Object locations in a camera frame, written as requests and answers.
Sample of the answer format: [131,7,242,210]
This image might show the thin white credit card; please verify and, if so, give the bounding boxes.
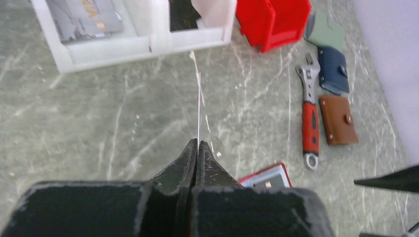
[196,73,201,142]

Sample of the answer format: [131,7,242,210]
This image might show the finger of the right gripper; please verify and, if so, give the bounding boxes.
[354,165,419,193]

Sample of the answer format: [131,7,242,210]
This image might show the red handled adjustable wrench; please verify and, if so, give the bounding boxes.
[295,53,320,170]

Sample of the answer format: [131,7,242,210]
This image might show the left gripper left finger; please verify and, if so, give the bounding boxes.
[1,139,198,237]

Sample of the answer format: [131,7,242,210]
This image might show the cards in white tray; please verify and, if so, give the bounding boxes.
[46,0,124,44]

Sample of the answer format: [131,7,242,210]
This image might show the blue card holder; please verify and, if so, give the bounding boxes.
[317,46,350,95]

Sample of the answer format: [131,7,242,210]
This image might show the silver grey credit card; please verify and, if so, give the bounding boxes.
[252,174,290,188]

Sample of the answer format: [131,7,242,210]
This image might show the brown card holder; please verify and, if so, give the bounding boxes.
[318,95,359,146]

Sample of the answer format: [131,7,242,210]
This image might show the red plastic bin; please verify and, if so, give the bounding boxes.
[236,0,312,53]

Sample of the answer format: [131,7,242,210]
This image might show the red card holder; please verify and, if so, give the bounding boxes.
[238,163,292,188]

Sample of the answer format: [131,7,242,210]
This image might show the green card holder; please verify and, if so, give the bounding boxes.
[303,10,345,53]

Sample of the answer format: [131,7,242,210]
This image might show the white divided tray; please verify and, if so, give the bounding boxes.
[32,0,237,73]

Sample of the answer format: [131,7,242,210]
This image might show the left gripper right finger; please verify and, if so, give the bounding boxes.
[191,140,335,237]

